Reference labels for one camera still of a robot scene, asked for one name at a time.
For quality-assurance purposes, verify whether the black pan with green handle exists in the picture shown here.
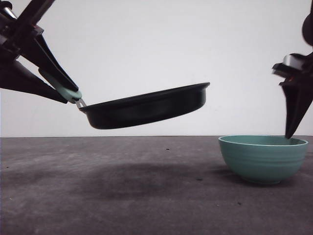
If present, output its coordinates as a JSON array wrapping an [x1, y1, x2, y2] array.
[[39, 69, 210, 129]]

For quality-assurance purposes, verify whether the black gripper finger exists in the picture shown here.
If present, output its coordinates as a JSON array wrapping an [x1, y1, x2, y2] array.
[[31, 35, 79, 92], [0, 61, 67, 104], [279, 81, 313, 139]]

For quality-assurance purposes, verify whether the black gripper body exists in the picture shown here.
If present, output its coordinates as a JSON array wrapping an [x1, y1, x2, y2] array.
[[272, 53, 313, 85], [0, 0, 54, 60]]

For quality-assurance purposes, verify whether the teal ceramic bowl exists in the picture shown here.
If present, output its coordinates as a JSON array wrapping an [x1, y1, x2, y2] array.
[[218, 135, 309, 185]]

